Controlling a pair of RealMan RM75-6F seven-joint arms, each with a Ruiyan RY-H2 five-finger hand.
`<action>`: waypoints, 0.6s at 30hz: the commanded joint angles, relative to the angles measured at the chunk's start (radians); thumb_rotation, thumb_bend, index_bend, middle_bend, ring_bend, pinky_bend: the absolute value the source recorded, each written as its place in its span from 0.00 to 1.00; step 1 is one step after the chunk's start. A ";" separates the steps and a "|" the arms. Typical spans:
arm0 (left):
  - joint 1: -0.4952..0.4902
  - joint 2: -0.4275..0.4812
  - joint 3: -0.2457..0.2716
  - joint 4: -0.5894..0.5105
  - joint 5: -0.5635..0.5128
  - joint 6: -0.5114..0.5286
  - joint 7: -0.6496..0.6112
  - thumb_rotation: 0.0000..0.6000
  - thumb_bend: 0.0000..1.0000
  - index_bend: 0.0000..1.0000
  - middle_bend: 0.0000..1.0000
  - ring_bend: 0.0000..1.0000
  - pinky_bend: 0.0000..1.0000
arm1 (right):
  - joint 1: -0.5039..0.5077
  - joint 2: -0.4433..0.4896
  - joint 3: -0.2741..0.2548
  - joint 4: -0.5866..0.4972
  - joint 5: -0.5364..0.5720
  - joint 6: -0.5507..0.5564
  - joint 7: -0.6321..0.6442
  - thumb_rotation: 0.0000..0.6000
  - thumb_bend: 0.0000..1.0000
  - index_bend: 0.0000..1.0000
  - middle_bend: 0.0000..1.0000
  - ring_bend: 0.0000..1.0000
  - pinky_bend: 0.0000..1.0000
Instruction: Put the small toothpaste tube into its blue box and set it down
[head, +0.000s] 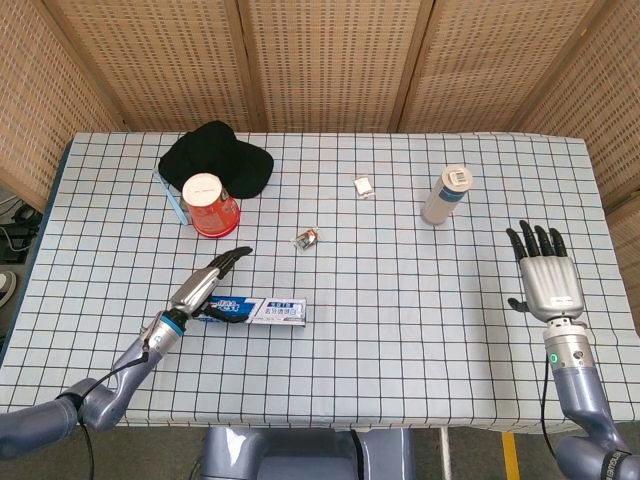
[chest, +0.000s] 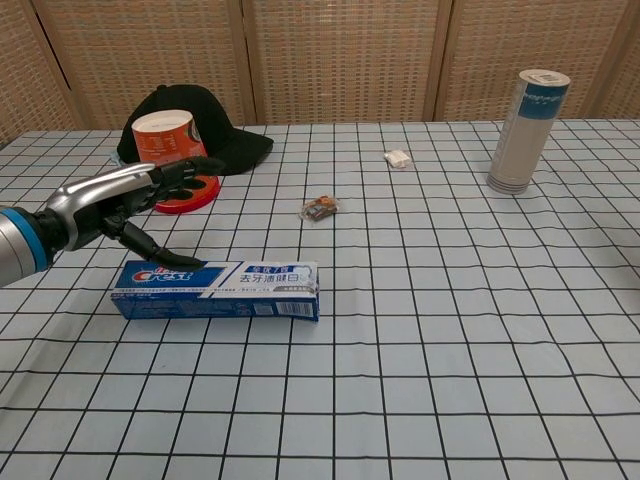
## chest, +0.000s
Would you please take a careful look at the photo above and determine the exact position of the white blue checked tablecloth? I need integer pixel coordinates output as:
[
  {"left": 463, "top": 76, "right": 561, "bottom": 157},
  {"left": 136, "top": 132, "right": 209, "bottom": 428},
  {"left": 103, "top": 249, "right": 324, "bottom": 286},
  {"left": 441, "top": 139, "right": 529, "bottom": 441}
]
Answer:
[{"left": 0, "top": 118, "right": 640, "bottom": 480}]

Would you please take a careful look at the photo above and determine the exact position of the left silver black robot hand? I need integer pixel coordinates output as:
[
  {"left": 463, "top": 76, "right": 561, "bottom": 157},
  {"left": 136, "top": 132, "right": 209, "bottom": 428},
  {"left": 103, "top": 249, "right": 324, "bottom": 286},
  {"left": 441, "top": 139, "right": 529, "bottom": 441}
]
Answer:
[{"left": 37, "top": 156, "right": 227, "bottom": 272}]

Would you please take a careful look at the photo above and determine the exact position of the blue Crest toothpaste box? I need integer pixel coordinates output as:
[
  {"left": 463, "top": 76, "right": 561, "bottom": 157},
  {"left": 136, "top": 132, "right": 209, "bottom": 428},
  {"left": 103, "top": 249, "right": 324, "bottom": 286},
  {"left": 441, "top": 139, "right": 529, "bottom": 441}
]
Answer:
[{"left": 109, "top": 259, "right": 322, "bottom": 325}]

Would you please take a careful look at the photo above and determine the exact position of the orange red paper cup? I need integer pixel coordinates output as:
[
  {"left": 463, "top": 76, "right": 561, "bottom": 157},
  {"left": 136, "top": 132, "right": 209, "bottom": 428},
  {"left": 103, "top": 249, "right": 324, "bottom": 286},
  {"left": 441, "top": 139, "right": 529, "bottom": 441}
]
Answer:
[{"left": 130, "top": 109, "right": 223, "bottom": 217}]

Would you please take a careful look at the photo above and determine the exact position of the small white packet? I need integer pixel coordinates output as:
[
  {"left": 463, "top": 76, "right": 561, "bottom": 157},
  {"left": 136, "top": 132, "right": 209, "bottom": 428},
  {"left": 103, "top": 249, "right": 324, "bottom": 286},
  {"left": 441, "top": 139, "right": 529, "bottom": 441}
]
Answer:
[{"left": 383, "top": 148, "right": 414, "bottom": 171}]

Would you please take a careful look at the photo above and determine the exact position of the woven bamboo screen panel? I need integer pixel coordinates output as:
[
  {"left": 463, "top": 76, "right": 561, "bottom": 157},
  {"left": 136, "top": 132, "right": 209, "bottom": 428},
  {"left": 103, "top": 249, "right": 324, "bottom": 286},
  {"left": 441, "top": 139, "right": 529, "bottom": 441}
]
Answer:
[
  {"left": 429, "top": 0, "right": 631, "bottom": 123},
  {"left": 32, "top": 0, "right": 257, "bottom": 130},
  {"left": 597, "top": 0, "right": 640, "bottom": 120},
  {"left": 242, "top": 0, "right": 454, "bottom": 125},
  {"left": 0, "top": 0, "right": 85, "bottom": 145}
]

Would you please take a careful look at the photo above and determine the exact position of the small brown candy wrapper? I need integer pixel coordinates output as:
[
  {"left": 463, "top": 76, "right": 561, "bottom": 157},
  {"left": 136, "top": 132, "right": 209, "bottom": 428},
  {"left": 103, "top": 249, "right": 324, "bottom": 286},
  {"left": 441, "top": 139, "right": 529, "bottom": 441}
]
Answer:
[{"left": 299, "top": 194, "right": 342, "bottom": 222}]

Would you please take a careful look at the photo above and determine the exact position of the black baseball cap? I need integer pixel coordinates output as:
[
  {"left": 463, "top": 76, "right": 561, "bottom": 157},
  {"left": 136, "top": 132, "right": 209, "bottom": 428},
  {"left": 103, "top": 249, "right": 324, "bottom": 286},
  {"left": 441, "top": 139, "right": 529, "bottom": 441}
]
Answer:
[{"left": 116, "top": 84, "right": 276, "bottom": 177}]

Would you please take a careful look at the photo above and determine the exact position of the grey cylindrical canister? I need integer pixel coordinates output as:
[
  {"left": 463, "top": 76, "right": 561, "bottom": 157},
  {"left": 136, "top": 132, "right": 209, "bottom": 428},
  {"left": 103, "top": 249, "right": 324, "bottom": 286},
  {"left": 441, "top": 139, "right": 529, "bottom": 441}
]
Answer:
[{"left": 486, "top": 69, "right": 572, "bottom": 195}]

